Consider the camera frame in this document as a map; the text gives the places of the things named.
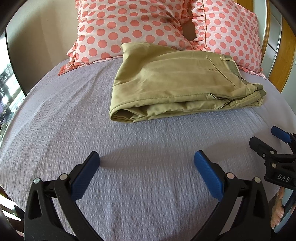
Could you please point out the lavender bed sheet mattress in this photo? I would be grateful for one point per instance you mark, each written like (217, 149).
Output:
(147, 186)

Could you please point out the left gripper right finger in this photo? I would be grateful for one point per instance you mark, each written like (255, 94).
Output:
(242, 211)

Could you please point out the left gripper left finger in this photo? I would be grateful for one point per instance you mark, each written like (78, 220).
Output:
(41, 219)

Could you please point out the left polka dot pillow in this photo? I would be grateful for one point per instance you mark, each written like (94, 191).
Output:
(104, 25)

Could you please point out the right polka dot pillow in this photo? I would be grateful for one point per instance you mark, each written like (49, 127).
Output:
(227, 28)

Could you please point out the wooden headboard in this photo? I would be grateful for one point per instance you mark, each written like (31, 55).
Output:
(262, 10)

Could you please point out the polka dot pillow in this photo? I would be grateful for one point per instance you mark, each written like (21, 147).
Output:
(104, 25)
(227, 28)

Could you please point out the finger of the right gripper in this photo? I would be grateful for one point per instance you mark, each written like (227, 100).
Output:
(281, 134)
(261, 148)

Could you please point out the khaki pants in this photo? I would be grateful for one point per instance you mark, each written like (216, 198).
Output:
(155, 81)

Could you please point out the wooden wardrobe with panels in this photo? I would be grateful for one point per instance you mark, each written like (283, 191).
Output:
(280, 52)

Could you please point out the person's right hand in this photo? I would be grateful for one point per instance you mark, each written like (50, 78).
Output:
(277, 209)

